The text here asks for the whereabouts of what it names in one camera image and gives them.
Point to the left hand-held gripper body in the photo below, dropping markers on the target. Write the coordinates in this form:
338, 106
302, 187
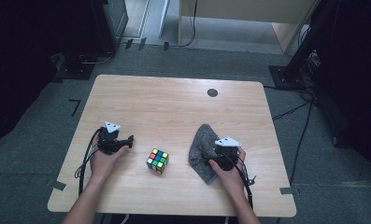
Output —
107, 141

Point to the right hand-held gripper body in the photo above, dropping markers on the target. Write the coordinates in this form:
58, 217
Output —
225, 157

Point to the grey fuzzy cloth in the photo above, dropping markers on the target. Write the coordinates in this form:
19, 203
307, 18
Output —
200, 149

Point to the multicoloured puzzle cube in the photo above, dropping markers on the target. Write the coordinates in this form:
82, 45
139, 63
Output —
157, 161

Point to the person's left hand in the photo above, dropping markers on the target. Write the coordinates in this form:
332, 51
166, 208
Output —
102, 165

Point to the person's right hand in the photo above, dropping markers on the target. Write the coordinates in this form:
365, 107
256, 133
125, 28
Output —
233, 180

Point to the black angled floor tape mark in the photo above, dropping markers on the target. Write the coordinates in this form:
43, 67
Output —
76, 105

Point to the grey tape piece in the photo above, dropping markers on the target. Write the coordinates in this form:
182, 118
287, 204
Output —
58, 185
286, 191

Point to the round dark table grommet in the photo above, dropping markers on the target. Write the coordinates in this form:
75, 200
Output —
212, 92

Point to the black flat stand base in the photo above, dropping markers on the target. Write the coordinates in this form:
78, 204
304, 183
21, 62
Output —
75, 72

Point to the black cabinet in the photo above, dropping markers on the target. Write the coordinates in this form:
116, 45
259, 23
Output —
102, 25

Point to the black metal stand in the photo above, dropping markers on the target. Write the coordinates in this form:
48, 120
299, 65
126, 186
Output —
298, 62

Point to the light wooden furniture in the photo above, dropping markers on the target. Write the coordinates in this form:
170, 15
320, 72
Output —
236, 9

